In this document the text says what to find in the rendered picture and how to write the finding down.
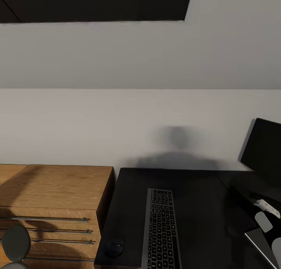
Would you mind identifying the monitor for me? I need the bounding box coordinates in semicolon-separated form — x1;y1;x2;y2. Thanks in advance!
240;118;281;206

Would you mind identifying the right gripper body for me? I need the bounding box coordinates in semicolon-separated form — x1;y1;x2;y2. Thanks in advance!
238;198;260;218

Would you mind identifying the notebook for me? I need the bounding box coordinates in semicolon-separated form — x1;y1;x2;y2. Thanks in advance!
245;228;279;269

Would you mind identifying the keyboard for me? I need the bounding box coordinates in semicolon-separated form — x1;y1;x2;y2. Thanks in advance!
141;188;182;269

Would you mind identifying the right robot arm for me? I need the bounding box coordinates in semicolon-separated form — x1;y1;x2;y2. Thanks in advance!
235;196;281;269

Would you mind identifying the mouse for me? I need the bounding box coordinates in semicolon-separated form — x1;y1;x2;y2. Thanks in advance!
103;239;123;257

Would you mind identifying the swivel chair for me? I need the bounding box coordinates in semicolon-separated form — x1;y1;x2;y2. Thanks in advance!
0;224;31;269

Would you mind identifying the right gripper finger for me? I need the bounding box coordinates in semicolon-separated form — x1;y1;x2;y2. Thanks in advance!
235;196;243;202

